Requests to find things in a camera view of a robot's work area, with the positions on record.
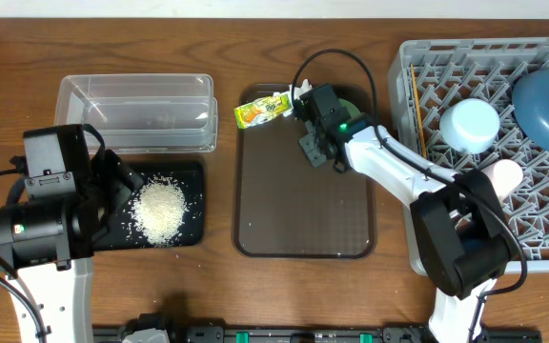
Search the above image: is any light green saucer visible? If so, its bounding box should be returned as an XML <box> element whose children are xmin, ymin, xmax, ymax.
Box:
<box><xmin>338</xmin><ymin>98</ymin><xmax>362</xmax><ymax>118</ymax></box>

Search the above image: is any light blue bowl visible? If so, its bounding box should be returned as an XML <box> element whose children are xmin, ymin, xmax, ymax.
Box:
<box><xmin>439</xmin><ymin>98</ymin><xmax>500</xmax><ymax>154</ymax></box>

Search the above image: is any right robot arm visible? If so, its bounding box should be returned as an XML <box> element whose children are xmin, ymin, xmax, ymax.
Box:
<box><xmin>294</xmin><ymin>106</ymin><xmax>526</xmax><ymax>342</ymax></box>

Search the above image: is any clear plastic bin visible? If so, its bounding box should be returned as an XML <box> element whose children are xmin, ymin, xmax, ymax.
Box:
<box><xmin>54</xmin><ymin>73</ymin><xmax>218</xmax><ymax>154</ymax></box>

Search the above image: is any pile of rice grains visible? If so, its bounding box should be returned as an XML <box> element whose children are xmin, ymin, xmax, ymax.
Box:
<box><xmin>126</xmin><ymin>174</ymin><xmax>189</xmax><ymax>247</ymax></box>

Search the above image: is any green yellow snack wrapper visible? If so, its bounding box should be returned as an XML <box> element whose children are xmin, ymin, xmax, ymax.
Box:
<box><xmin>234</xmin><ymin>92</ymin><xmax>292</xmax><ymax>130</ymax></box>

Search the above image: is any pink cup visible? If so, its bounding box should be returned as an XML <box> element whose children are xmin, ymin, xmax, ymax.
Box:
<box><xmin>481</xmin><ymin>159</ymin><xmax>523</xmax><ymax>202</ymax></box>

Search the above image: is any wooden chopstick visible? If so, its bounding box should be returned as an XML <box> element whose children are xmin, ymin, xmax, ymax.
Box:
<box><xmin>410</xmin><ymin>64</ymin><xmax>427</xmax><ymax>159</ymax></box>

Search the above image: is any black plastic tray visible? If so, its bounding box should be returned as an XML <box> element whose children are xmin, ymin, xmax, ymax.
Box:
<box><xmin>93</xmin><ymin>162</ymin><xmax>205</xmax><ymax>252</ymax></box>

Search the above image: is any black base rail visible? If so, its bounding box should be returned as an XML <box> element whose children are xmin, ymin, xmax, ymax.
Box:
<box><xmin>91</xmin><ymin>313</ymin><xmax>542</xmax><ymax>343</ymax></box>

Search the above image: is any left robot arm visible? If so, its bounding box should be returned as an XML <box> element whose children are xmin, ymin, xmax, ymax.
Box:
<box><xmin>0</xmin><ymin>149</ymin><xmax>144</xmax><ymax>342</ymax></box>

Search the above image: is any grey dishwasher rack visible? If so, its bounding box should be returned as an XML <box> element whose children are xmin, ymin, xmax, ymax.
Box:
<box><xmin>388</xmin><ymin>37</ymin><xmax>549</xmax><ymax>273</ymax></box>

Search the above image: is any crumpled white tissue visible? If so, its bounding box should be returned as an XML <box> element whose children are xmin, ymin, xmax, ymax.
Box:
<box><xmin>273</xmin><ymin>79</ymin><xmax>313</xmax><ymax>103</ymax></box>

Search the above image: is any brown serving tray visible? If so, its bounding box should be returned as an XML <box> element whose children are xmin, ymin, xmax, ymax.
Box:
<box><xmin>233</xmin><ymin>83</ymin><xmax>379</xmax><ymax>261</ymax></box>

